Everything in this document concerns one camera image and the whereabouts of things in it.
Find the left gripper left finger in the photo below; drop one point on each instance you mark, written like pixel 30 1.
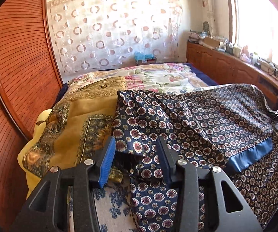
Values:
pixel 46 207

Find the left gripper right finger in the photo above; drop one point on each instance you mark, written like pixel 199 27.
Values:
pixel 225 209

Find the navy patterned silk garment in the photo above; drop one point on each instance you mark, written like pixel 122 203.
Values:
pixel 227 126

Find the yellow pillow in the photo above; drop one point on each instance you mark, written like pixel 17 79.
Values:
pixel 25 159

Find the blue white floral cover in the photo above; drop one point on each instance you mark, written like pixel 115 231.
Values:
pixel 113 207

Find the wooden window-side cabinet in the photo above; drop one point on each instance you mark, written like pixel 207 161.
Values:
pixel 225 69

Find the gold patterned cloth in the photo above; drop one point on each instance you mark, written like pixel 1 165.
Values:
pixel 78 125

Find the cardboard box on cabinet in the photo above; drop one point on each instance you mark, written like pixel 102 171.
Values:
pixel 212 43

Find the pink floral quilt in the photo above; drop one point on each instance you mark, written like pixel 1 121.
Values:
pixel 141 79

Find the wooden louvered wardrobe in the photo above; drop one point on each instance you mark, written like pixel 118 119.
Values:
pixel 29 83

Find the sheer circle-pattern curtain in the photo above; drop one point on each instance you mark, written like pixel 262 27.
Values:
pixel 91 35

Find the window with wooden frame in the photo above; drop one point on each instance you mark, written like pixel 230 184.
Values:
pixel 257 27

